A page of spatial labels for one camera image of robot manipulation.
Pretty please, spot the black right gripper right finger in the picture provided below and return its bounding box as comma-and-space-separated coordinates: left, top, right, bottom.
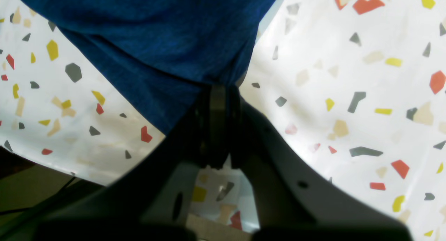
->
228, 88, 412, 241

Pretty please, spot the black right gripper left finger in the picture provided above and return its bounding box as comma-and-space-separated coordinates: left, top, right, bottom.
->
1, 86, 227, 241

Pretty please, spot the terrazzo patterned table cloth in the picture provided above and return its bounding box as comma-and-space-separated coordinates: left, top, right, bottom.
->
1, 0, 446, 241

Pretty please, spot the dark blue t-shirt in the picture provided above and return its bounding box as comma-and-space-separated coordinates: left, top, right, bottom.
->
21, 0, 276, 135

